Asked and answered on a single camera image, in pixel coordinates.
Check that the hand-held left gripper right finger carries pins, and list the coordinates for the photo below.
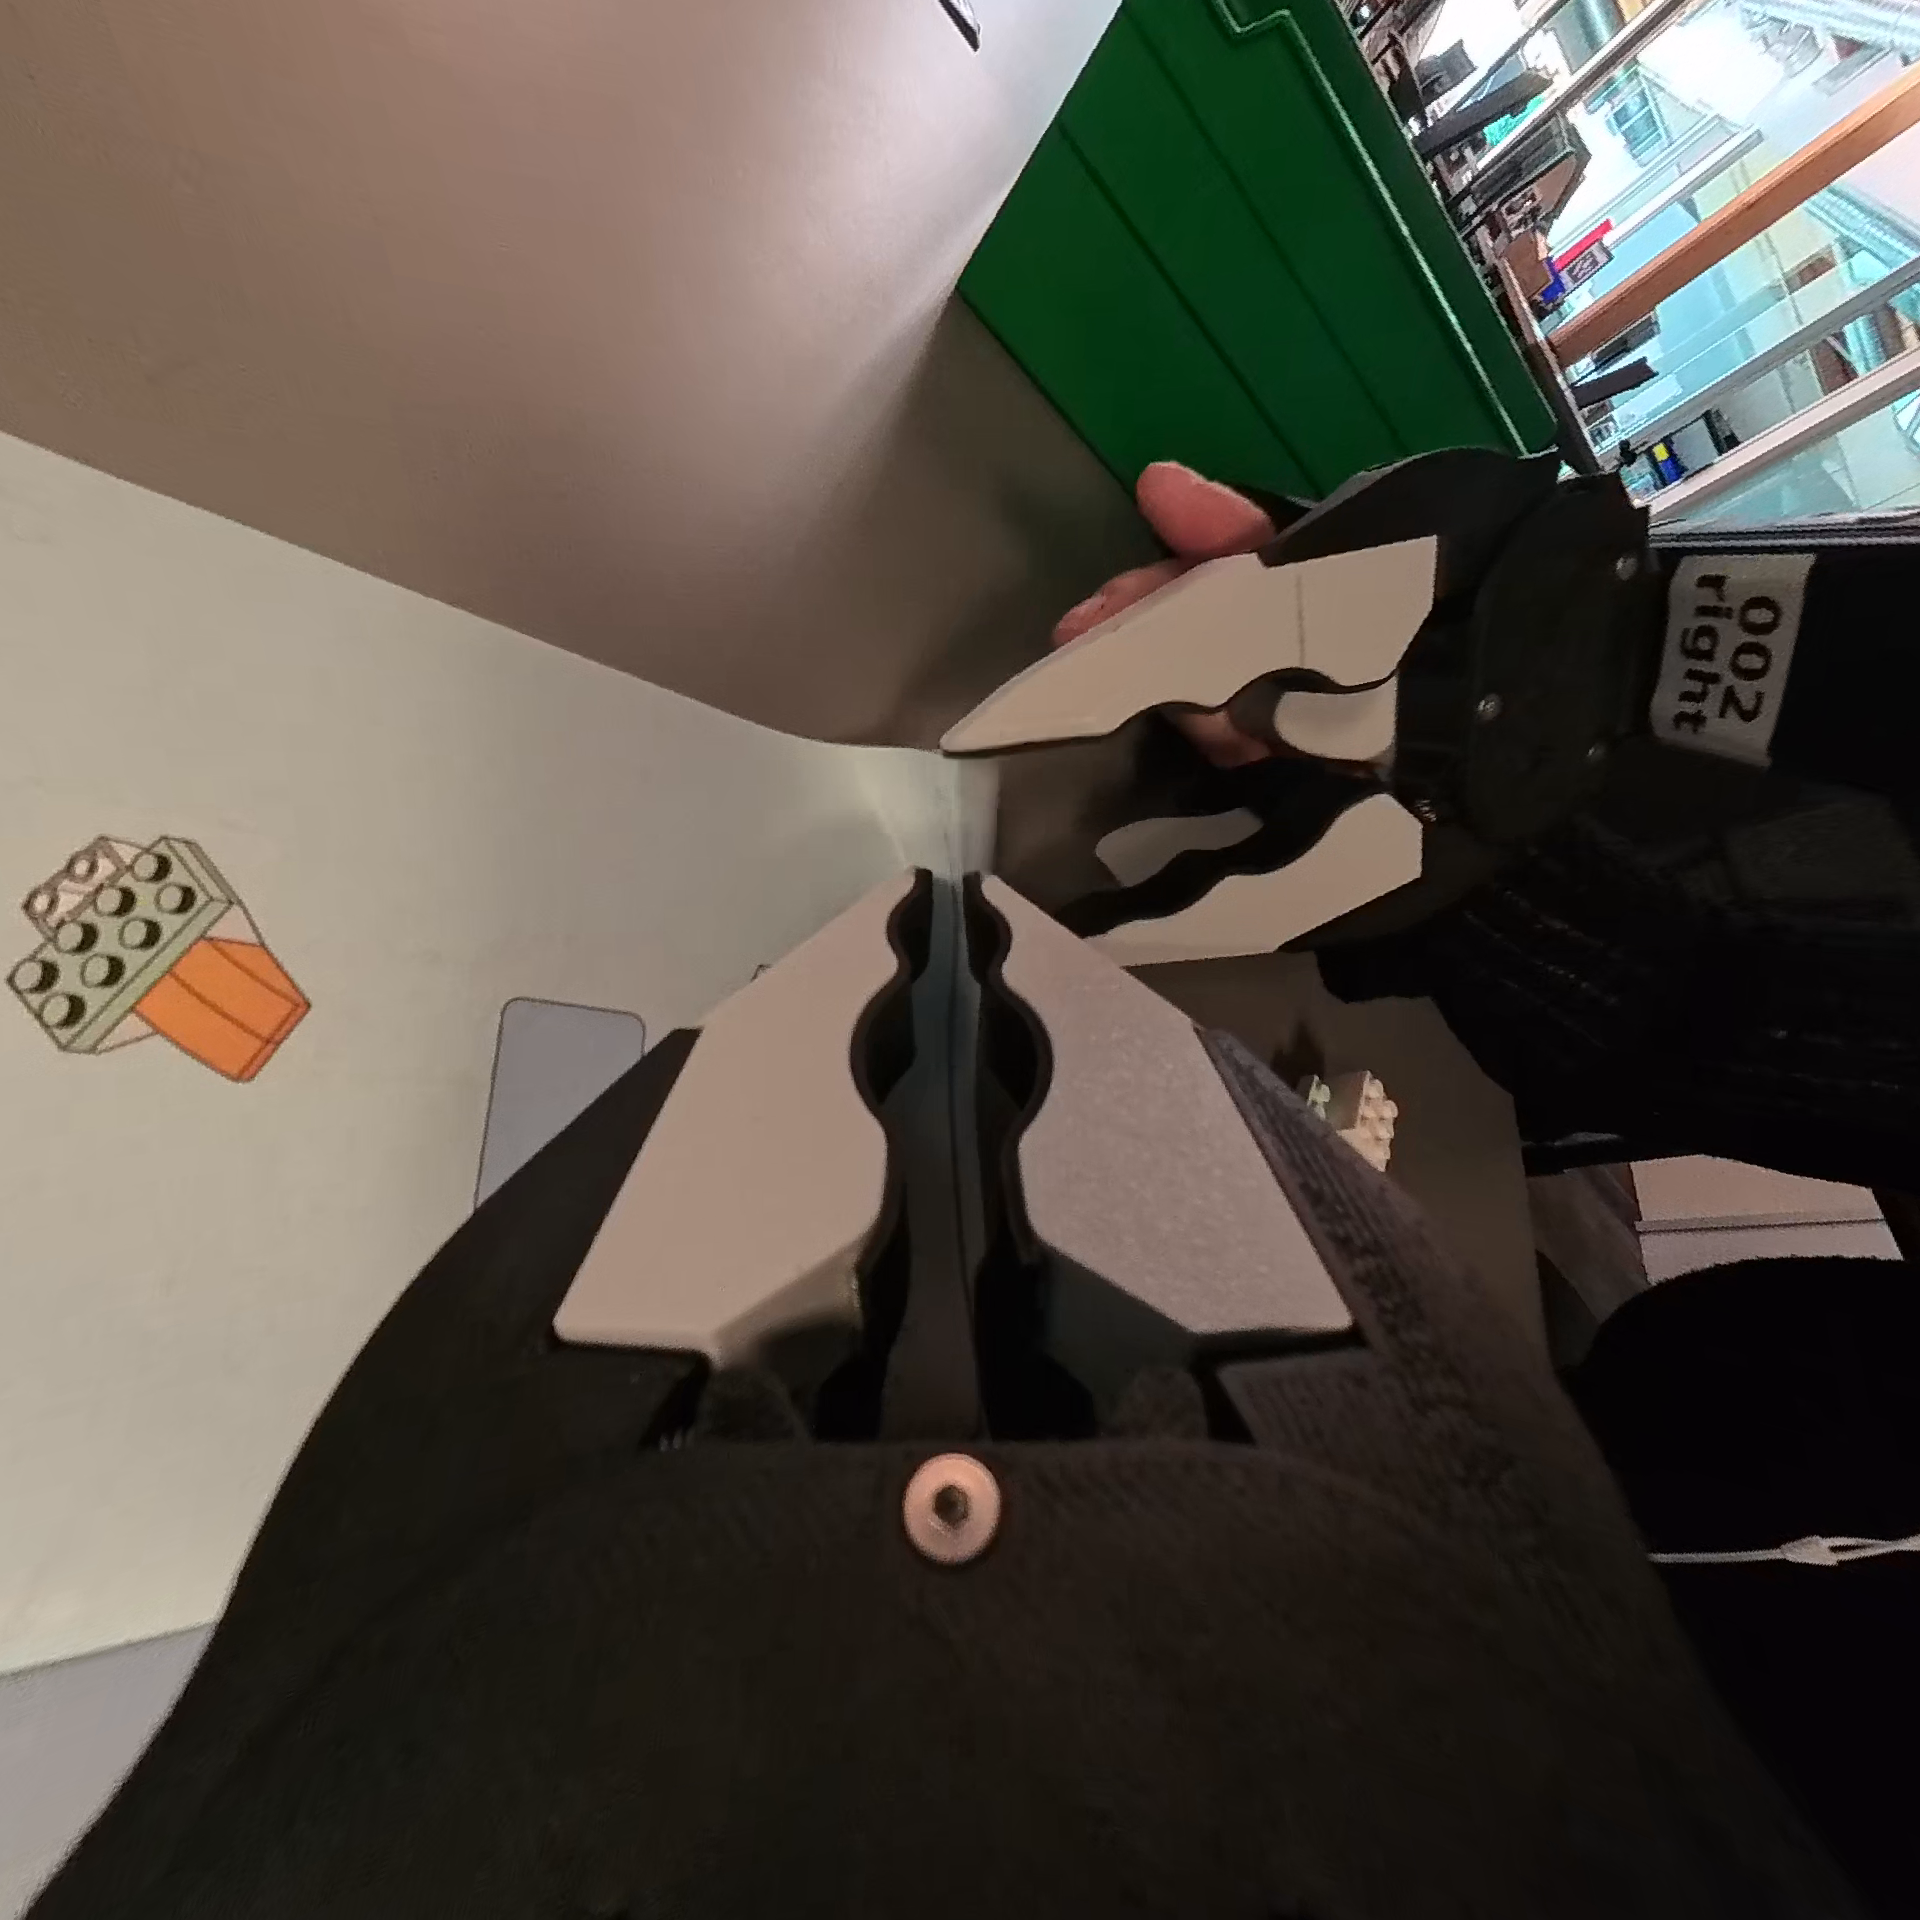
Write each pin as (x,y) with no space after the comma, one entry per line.
(1169,1183)

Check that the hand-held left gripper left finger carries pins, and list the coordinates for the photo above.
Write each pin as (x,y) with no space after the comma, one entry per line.
(735,1171)

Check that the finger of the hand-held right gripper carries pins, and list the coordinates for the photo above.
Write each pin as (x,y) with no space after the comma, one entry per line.
(1202,639)
(1336,879)

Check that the pale blue instruction booklet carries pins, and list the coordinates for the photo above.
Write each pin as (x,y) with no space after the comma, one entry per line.
(302,722)

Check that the person's right forearm black sleeve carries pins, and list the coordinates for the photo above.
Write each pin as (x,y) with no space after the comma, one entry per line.
(1649,1021)

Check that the person's right hand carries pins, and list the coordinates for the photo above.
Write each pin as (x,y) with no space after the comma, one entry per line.
(1202,511)

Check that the green plastic bin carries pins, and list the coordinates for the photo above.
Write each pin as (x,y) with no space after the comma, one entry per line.
(1202,225)

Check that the wooden handrail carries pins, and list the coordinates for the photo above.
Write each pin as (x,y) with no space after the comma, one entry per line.
(1725,225)

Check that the person's black clothing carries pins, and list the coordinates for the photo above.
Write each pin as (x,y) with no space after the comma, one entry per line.
(1769,1395)

